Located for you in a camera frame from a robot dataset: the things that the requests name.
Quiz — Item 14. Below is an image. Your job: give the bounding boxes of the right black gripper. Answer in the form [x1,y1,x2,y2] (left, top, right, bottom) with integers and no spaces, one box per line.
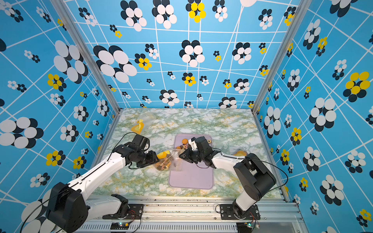
[179,148,206,164]

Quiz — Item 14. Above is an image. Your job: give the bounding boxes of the poured cookies pile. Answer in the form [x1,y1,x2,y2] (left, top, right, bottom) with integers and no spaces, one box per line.
[173,137,212,150]

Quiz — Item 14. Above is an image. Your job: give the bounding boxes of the ziploc cookie bag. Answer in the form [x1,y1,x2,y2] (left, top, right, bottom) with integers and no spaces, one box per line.
[234,150,248,157]
[153,149,185,171]

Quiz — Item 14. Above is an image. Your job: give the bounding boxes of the ziploc bag of cookies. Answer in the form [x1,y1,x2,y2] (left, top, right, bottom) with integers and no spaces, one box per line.
[131,110,156,135]

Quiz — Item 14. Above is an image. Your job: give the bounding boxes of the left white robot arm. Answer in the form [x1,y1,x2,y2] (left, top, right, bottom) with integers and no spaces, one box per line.
[45,134,159,233]

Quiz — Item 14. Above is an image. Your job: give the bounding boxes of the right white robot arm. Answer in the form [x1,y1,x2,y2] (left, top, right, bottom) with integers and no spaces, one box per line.
[179,148,276,219]

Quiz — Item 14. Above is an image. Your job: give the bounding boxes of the lilac rectangular tray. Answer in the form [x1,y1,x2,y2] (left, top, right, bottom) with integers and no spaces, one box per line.
[168,133,215,189]

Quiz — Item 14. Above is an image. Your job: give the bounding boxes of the left green circuit board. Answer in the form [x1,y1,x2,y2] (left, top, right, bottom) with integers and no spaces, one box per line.
[110,222,130,231]

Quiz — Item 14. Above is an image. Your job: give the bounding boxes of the green circuit board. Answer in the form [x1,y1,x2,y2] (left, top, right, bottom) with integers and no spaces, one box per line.
[237,222,255,233]
[110,222,130,231]

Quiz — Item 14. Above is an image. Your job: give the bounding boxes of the right green circuit board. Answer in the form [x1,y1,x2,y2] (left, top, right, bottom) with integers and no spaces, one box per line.
[237,222,255,233]

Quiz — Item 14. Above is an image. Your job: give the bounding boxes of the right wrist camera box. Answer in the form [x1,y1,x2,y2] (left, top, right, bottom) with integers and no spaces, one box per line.
[188,136,213,153]

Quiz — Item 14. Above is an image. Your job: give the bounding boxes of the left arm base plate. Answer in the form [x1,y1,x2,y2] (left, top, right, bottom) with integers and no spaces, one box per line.
[102,204,144,220]

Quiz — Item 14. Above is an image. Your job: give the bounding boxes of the aluminium front rail frame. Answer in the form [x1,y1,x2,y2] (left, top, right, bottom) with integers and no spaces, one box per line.
[77,197,309,233]

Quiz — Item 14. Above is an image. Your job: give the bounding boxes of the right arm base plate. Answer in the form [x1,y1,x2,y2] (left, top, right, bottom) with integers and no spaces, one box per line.
[218,204,261,221]

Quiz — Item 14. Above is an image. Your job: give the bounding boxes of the left aluminium corner post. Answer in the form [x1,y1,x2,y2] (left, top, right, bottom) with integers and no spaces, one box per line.
[51,1,120,114]

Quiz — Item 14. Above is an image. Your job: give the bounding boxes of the aluminium corner post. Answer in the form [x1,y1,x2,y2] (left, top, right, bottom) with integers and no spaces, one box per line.
[51,1,120,114]
[252,0,312,114]

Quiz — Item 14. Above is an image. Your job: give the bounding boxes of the right aluminium corner post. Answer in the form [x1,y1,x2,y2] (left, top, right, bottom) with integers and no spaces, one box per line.
[252,0,312,114]

